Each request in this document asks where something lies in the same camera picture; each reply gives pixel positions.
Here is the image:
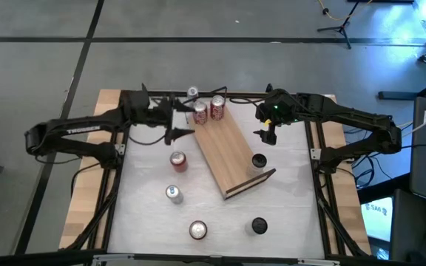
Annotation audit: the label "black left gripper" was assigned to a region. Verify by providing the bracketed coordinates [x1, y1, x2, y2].
[138, 96, 196, 145]

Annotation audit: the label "tangled blue black cables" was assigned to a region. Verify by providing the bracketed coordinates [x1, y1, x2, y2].
[340, 142, 393, 190]

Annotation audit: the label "red Coke Zero can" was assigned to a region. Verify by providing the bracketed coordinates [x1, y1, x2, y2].
[169, 150, 189, 174]
[188, 219, 209, 241]

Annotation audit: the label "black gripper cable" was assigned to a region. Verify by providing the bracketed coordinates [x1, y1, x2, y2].
[127, 125, 166, 147]
[229, 96, 270, 107]

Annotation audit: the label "yellow cable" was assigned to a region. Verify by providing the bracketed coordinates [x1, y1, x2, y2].
[318, 0, 375, 22]

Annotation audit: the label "wooden tray with wire rim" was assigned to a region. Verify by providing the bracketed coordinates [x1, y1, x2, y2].
[182, 86, 277, 201]

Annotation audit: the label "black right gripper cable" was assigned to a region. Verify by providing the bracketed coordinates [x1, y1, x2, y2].
[229, 96, 270, 107]

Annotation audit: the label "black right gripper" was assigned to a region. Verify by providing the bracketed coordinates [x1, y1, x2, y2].
[254, 89, 302, 146]

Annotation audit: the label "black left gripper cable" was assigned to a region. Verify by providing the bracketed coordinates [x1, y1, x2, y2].
[127, 125, 166, 147]

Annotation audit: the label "white screen with lettering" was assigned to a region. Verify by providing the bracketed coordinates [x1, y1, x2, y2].
[360, 197, 394, 243]

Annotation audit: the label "red Coca-Cola can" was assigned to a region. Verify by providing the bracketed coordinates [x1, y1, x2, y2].
[192, 100, 209, 126]
[209, 95, 226, 121]

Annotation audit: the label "black table frame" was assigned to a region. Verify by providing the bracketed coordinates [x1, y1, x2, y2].
[59, 83, 372, 266]

